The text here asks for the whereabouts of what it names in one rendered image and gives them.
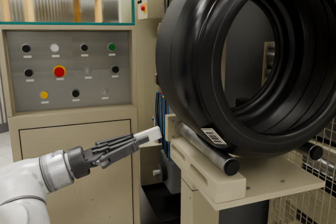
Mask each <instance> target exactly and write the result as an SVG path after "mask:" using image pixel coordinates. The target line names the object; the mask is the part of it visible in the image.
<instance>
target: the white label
mask: <svg viewBox="0 0 336 224"><path fill-rule="evenodd" d="M201 130H202V131H203V132H204V133H205V134H206V135H207V136H208V137H209V138H210V139H211V140H212V142H213V143H214V144H222V145H226V143H225V142H224V141H223V140H222V139H221V137H220V136H219V135H218V134H217V133H216V132H215V131H214V130H213V129H212V128H201Z"/></svg>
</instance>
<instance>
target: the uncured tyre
mask: <svg viewBox="0 0 336 224"><path fill-rule="evenodd" d="M247 1H248V0H172V1H171V3H170V5H169V6H168V8H167V10H166V12H165V14H164V17H163V19H162V22H161V24H160V27H159V31H158V35H157V40H156V48H155V65H156V72H157V78H158V82H159V85H160V88H161V91H162V94H163V96H164V98H165V100H166V102H167V104H168V105H169V107H170V108H171V110H172V111H173V112H174V114H175V115H176V116H177V117H178V118H179V119H180V120H181V121H182V122H183V123H184V124H185V125H187V126H188V127H189V128H191V129H192V130H193V131H194V132H196V133H197V134H198V135H200V136H201V137H202V138H204V139H205V140H206V141H207V142H209V143H210V144H211V145H213V146H214V147H216V148H218V149H220V150H222V151H224V152H226V153H229V154H232V155H236V156H240V157H245V158H251V159H265V158H272V157H277V156H280V155H283V154H286V153H289V152H291V151H293V150H295V149H297V148H299V147H300V146H302V145H303V144H305V143H306V142H308V141H309V140H311V139H312V138H313V137H315V136H316V135H317V134H319V133H320V132H321V131H322V130H323V129H324V128H325V127H326V126H327V125H328V124H329V123H330V122H331V121H332V119H333V118H334V117H335V116H336V0H250V1H252V2H253V3H255V4H256V5H257V6H258V7H259V8H260V9H261V10H262V11H263V12H264V14H265V15H266V17H267V18H268V20H269V22H270V25H271V28H272V31H273V35H274V43H275V52H274V60H273V65H272V68H271V71H270V73H269V76H268V78H267V80H266V81H265V83H264V85H263V86H262V87H261V89H260V90H259V91H258V92H257V93H256V94H255V95H254V96H253V97H252V98H250V99H249V100H248V101H246V102H244V103H242V104H240V105H238V106H235V107H231V108H230V106H229V104H228V102H227V99H226V96H225V93H224V89H223V84H222V76H221V62H222V53H223V48H224V44H225V40H226V37H227V34H228V32H229V29H230V27H231V25H232V23H233V21H234V19H235V17H236V16H237V14H238V13H239V11H240V10H241V8H242V7H243V6H244V5H245V4H246V2H247ZM201 129H213V130H214V131H215V132H216V133H217V134H218V135H219V136H220V137H221V139H222V140H223V141H224V142H225V143H226V144H214V143H213V142H212V140H211V139H210V138H209V137H208V136H207V135H206V134H205V133H204V132H203V131H202V130H201Z"/></svg>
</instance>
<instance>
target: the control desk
mask: <svg viewBox="0 0 336 224"><path fill-rule="evenodd" d="M0 65H1V73H2V81H3V89H4V97H5V105H6V113H7V117H8V118H7V120H8V127H9V135H10V143H11V151H12V159H13V163H15V162H18V161H21V160H25V159H34V158H38V157H42V156H43V155H47V154H50V153H53V152H55V151H58V150H61V149H63V150H64V151H65V153H67V151H68V150H69V149H72V148H75V147H78V146H81V147H82V148H83V150H84V151H85V150H87V149H89V148H91V147H93V146H95V142H97V141H104V140H107V139H111V138H115V137H118V136H122V135H126V134H130V135H131V132H132V133H133V135H135V134H138V133H139V128H138V107H137V106H138V81H137V39H136V26H135V25H25V24H0ZM46 207H47V212H48V215H49V218H50V223H51V224H141V213H140V171H139V150H137V151H136V152H134V153H132V154H130V155H128V156H126V157H124V158H122V159H120V160H118V161H116V162H114V163H112V164H111V165H109V166H108V167H107V168H105V169H102V167H101V165H98V166H96V167H92V168H90V174H89V175H86V176H84V177H81V178H79V179H77V178H75V177H74V183H73V184H71V185H69V186H66V187H64V188H61V189H59V190H57V191H54V192H51V193H49V194H48V195H47V201H46Z"/></svg>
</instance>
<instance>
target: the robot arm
mask: <svg viewBox="0 0 336 224"><path fill-rule="evenodd" d="M130 134H131V135H130ZM130 134H129V133H128V134H124V135H121V136H117V137H113V138H110V139H106V140H101V141H96V142H95V143H94V144H95V145H94V146H92V147H90V148H88V149H87V150H83V148H82V147H81V146H77V147H74V148H71V149H69V150H67V152H65V151H64V150H63V149H60V150H57V151H54V152H52V153H49V154H46V155H43V156H40V157H37V158H28V159H24V160H20V161H17V162H14V163H11V164H8V165H6V166H4V167H1V168H0V224H51V221H50V217H49V214H48V210H47V198H48V194H50V193H52V192H55V191H57V190H59V189H62V188H65V187H67V186H70V185H72V184H73V183H74V182H75V179H74V178H76V179H80V178H82V177H85V176H87V175H89V174H90V173H91V171H90V168H93V167H97V166H101V168H102V169H106V168H107V167H108V166H110V165H111V164H113V163H115V162H117V161H119V160H121V159H123V158H125V157H127V156H129V155H131V154H133V153H134V152H136V151H138V150H139V146H141V145H144V144H147V143H149V142H152V141H155V140H157V139H160V138H162V134H161V131H160V128H159V127H158V126H156V127H153V128H150V129H148V130H145V131H142V132H140V133H137V134H133V132H130Z"/></svg>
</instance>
